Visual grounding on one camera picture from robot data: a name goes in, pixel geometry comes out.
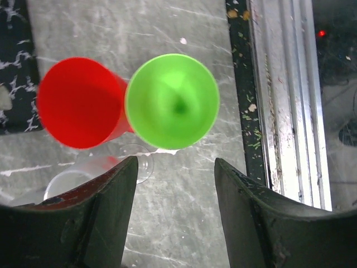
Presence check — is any aluminium mounting rail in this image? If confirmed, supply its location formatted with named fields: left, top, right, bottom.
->
left=247, top=0, right=332, bottom=210

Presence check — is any gold wine glass rack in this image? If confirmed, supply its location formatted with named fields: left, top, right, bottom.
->
left=1, top=1, right=42, bottom=135

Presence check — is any red plastic wine glass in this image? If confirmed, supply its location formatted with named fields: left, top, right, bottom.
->
left=36, top=57, right=132, bottom=149

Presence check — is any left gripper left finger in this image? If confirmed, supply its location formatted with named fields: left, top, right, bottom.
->
left=1, top=156, right=138, bottom=267

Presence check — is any front clear wine glass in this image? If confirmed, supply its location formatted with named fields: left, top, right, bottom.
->
left=44, top=143, right=154, bottom=200

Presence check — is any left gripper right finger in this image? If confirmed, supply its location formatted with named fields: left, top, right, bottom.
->
left=214, top=158, right=356, bottom=267

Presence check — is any green plastic wine glass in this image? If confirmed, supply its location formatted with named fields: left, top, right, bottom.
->
left=125, top=54, right=220, bottom=150

